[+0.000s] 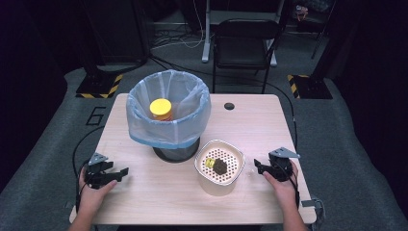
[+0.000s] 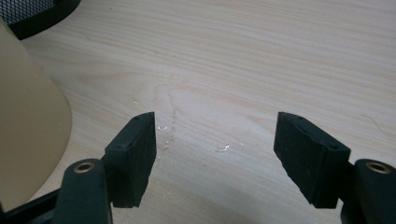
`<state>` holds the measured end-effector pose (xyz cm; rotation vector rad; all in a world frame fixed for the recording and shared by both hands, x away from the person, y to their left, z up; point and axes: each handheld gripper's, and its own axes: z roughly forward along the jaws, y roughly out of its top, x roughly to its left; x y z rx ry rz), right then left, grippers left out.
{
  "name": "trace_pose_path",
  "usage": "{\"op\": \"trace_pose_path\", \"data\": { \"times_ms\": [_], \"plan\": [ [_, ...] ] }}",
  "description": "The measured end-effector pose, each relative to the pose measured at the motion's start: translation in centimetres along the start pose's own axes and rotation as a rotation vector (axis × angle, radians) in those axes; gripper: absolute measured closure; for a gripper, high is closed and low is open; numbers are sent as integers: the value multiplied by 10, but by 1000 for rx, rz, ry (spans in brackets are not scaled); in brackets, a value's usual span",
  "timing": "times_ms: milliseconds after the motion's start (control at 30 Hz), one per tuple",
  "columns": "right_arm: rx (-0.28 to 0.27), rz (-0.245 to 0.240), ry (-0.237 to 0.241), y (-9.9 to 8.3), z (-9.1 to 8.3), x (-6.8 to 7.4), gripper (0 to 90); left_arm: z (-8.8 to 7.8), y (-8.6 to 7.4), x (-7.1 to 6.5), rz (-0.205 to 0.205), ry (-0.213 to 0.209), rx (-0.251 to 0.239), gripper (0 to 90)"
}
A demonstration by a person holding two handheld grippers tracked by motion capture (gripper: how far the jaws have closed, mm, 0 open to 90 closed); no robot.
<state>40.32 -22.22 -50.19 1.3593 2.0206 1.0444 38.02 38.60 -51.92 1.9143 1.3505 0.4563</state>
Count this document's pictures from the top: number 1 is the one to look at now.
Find white floor cables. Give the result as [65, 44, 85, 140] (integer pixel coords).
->
[150, 0, 207, 51]

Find person's right hand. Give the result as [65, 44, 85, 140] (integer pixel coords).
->
[262, 160, 301, 210]

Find orange can with yellow lid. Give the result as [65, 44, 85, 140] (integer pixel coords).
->
[148, 97, 174, 122]

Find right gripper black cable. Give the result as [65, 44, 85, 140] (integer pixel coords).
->
[275, 160, 302, 210]

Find grey table clamp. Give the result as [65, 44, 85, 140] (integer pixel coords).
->
[300, 197, 326, 223]

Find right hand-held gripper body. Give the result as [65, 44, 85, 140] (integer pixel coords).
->
[268, 146, 301, 183]

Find black striped stand base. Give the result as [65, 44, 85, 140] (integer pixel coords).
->
[287, 74, 334, 100]
[75, 73, 124, 99]

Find pale blue trash bag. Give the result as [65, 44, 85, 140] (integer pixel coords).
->
[125, 68, 213, 150]

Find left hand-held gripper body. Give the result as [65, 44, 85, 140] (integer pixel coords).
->
[83, 152, 116, 191]

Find person's left hand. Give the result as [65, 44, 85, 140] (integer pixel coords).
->
[77, 167, 118, 217]

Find black mesh trash bin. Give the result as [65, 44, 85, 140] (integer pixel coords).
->
[152, 138, 201, 164]

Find black folding chair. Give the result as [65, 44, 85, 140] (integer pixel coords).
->
[212, 17, 281, 95]

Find black cabinet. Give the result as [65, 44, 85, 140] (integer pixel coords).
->
[80, 0, 152, 65]

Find white strainer container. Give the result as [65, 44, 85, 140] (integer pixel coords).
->
[193, 139, 246, 197]

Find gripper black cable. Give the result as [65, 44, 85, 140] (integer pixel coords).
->
[275, 160, 302, 210]
[74, 158, 96, 215]

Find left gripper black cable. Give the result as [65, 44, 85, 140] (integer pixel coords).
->
[74, 158, 96, 215]

